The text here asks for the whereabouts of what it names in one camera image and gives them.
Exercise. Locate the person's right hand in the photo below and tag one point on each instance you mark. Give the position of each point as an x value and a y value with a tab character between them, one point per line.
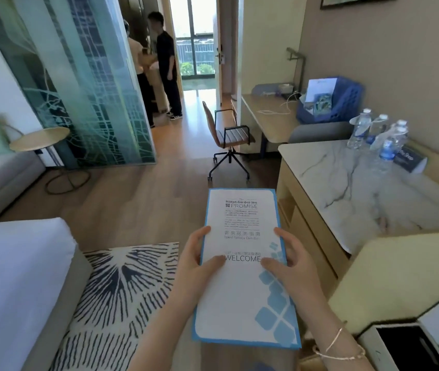
300	278

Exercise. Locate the person's right thumb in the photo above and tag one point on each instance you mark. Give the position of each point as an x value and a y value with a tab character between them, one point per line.
275	267

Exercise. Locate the light wooden desk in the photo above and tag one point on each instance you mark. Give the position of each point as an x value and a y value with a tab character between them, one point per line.
269	119

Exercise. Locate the person's left thumb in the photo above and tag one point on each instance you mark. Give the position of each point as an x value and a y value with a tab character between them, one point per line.
212	263

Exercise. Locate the white blue-edged welcome booklet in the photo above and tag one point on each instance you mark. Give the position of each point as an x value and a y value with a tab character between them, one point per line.
239	301

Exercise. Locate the patterned frosted glass partition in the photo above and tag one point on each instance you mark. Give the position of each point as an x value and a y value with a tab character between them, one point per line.
80	81

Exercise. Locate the person's right forearm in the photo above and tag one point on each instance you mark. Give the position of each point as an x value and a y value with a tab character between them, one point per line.
337	343

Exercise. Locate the dark tissue box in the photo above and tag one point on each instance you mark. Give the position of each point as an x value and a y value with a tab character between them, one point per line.
286	90

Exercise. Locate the person's left forearm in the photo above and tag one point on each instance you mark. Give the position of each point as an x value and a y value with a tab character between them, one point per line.
155	336

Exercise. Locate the cream wooden cabinet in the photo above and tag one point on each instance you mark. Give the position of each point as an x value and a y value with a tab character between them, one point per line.
397	274

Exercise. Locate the metal desk lamp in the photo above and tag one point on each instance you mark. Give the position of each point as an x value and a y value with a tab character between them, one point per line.
299	61

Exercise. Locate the black tray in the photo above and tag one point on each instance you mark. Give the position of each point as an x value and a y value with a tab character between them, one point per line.
409	349

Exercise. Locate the clear plastic water bottle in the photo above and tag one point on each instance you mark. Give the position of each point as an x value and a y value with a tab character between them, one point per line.
391	148
377	129
360	129
400	125

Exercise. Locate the blue plastic crate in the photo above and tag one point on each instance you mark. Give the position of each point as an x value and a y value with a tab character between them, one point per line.
343	100

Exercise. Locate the marble-topped wooden cabinet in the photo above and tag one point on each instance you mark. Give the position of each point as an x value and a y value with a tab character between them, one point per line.
358	189

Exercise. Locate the white paper sheet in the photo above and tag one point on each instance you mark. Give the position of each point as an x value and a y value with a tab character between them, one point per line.
318	88

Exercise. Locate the framed wall picture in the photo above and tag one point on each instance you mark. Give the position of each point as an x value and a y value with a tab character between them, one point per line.
358	0

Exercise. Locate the person's left hand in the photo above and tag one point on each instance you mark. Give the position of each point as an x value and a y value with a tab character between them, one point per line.
186	270

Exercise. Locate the grey upholstered stool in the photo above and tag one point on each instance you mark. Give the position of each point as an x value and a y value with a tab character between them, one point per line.
320	132

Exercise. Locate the white door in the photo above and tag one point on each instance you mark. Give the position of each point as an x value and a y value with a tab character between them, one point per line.
230	42

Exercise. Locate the white bed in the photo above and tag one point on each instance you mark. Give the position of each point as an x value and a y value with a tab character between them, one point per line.
10	289

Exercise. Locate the dark blue sign card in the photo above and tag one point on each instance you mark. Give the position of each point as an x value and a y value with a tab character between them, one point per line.
411	160

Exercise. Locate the brown swivel office chair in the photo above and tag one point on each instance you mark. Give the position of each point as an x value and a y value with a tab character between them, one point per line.
229	135

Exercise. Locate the round wooden side table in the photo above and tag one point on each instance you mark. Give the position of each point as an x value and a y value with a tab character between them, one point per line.
41	139

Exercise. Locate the window with dark frame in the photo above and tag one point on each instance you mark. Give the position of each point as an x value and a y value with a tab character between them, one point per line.
198	34

